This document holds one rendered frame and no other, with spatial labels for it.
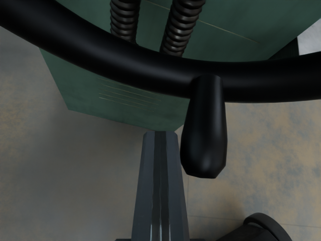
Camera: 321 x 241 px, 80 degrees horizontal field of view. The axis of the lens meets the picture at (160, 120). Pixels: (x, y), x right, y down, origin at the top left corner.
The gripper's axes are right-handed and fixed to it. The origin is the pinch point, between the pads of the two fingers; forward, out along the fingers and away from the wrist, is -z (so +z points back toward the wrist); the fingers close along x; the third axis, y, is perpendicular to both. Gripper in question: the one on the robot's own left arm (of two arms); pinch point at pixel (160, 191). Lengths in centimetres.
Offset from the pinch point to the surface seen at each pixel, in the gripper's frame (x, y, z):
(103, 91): -16, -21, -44
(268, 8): 14.6, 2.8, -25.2
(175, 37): 1.3, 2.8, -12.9
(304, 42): 22.1, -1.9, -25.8
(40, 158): -43, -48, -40
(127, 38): -3.1, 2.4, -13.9
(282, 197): 58, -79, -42
